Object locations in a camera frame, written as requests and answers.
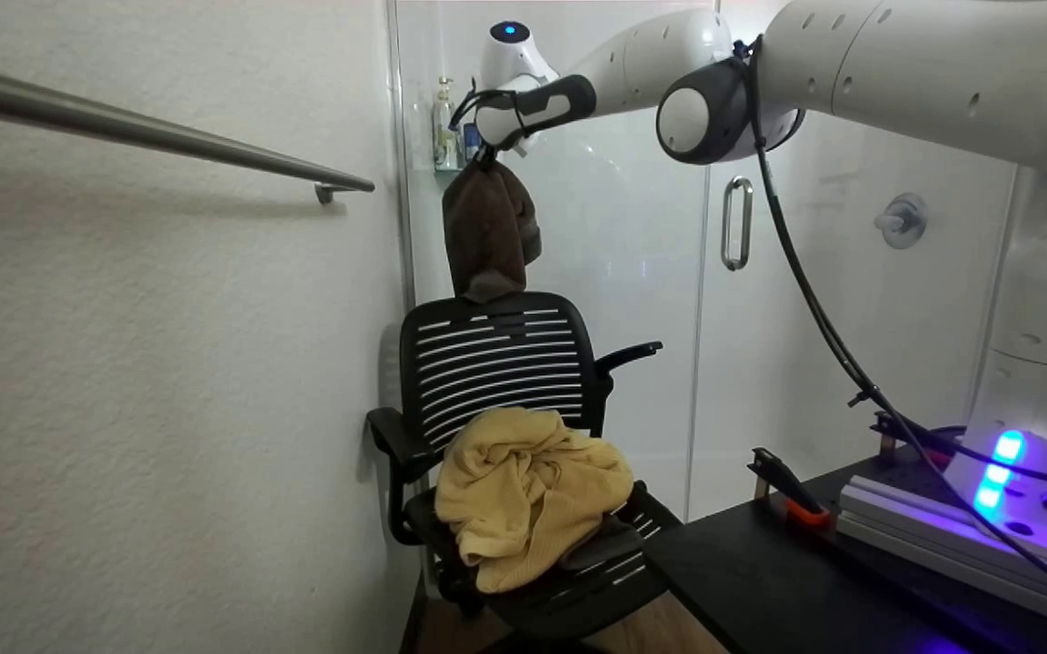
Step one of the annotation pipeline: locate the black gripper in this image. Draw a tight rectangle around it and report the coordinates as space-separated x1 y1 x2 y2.
470 102 531 161

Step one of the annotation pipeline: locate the dark brown towel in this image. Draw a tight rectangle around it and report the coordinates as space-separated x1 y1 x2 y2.
440 152 544 305

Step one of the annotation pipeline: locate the black mesh office chair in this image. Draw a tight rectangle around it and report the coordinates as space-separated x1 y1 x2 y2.
363 287 687 646

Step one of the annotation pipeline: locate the yellow towel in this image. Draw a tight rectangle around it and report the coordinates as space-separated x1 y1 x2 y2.
429 406 641 600

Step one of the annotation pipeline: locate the shower shelf with bottles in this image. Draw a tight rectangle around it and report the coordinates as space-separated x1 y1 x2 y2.
429 69 486 179

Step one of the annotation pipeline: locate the fixed glass shower panel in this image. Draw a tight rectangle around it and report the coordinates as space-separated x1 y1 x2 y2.
387 0 720 523

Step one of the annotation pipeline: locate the frosted glass shower door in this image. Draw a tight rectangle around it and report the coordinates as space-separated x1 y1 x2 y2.
683 104 1025 523

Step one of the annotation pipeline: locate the clear suction cup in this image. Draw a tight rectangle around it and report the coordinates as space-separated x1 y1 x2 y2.
874 187 930 254

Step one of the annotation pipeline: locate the orange and black clamp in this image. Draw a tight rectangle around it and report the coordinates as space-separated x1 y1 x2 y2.
746 443 840 536

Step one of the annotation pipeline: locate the black table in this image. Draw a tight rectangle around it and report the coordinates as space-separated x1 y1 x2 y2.
643 450 1047 654

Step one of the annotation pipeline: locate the chrome shower door handle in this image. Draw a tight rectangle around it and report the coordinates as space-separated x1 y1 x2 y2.
718 173 759 276

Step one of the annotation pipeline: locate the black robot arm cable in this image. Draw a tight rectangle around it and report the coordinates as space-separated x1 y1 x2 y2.
736 35 1047 611

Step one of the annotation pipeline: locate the metal wall towel bar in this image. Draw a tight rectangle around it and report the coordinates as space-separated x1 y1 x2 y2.
0 54 380 205

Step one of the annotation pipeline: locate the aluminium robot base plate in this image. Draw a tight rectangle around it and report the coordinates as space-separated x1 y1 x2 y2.
832 467 1047 644

